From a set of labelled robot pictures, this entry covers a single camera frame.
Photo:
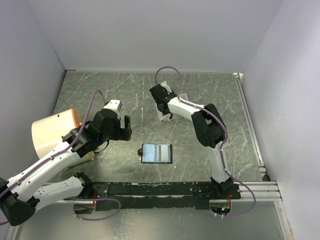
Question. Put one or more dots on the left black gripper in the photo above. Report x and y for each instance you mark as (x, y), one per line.
(122, 133)

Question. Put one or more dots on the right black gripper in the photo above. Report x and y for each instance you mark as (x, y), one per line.
(170, 93)

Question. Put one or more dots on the white card tray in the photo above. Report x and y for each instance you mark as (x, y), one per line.
(167, 118)

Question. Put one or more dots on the black leather card holder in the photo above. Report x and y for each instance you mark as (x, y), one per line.
(156, 153)

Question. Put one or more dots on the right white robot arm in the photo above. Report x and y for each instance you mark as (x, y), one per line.
(209, 128)

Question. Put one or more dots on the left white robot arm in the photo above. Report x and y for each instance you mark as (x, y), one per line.
(24, 194)

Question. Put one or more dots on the beige cylindrical lamp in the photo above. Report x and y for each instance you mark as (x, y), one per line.
(48, 132)

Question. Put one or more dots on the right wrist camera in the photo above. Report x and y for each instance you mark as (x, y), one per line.
(166, 87)

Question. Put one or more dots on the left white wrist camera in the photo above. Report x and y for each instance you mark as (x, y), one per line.
(114, 105)

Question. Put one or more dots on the right side aluminium rail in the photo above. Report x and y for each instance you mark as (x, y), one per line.
(262, 168)

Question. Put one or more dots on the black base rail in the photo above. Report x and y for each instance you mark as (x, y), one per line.
(153, 202)

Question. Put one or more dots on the aluminium frame rail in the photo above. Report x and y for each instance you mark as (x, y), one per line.
(265, 193)

